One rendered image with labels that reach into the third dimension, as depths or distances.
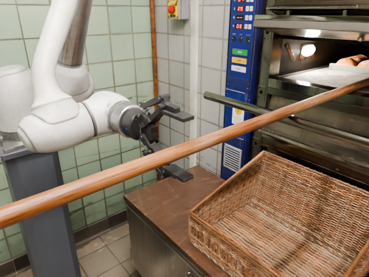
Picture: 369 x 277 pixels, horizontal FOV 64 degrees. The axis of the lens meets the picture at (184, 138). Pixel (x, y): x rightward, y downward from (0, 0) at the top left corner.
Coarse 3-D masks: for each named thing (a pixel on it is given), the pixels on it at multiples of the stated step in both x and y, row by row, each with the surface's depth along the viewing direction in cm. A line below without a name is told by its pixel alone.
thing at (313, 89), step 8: (272, 80) 130; (280, 80) 127; (288, 80) 126; (296, 80) 126; (280, 88) 128; (288, 88) 125; (296, 88) 122; (304, 88) 119; (312, 88) 117; (320, 88) 114; (328, 88) 113; (312, 96) 117; (344, 96) 108; (352, 96) 106; (360, 96) 104; (368, 96) 103; (352, 104) 107; (360, 104) 104; (368, 104) 102
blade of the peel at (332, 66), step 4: (332, 64) 150; (336, 64) 149; (340, 64) 147; (332, 68) 151; (336, 68) 149; (340, 68) 147; (344, 68) 146; (348, 68) 145; (352, 68) 143; (356, 68) 142; (360, 68) 141; (364, 68) 139; (368, 68) 138; (356, 72) 142; (360, 72) 141; (364, 72) 140; (368, 72) 138
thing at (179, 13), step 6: (168, 0) 160; (174, 0) 156; (180, 0) 154; (186, 0) 156; (168, 6) 161; (174, 6) 157; (180, 6) 155; (186, 6) 157; (168, 12) 162; (174, 12) 158; (180, 12) 156; (186, 12) 159; (168, 18) 164; (174, 18) 160; (180, 18) 157; (186, 18) 160
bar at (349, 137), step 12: (204, 96) 111; (216, 96) 107; (240, 108) 99; (252, 108) 95; (264, 108) 92; (288, 120) 86; (300, 120) 83; (324, 132) 78; (336, 132) 76; (348, 132) 74; (360, 144) 72
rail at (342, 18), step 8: (256, 16) 112; (264, 16) 109; (272, 16) 107; (280, 16) 104; (288, 16) 102; (296, 16) 100; (304, 16) 98; (312, 16) 96; (320, 16) 94; (328, 16) 92; (336, 16) 90; (344, 16) 89; (352, 16) 87; (360, 16) 85; (368, 16) 84
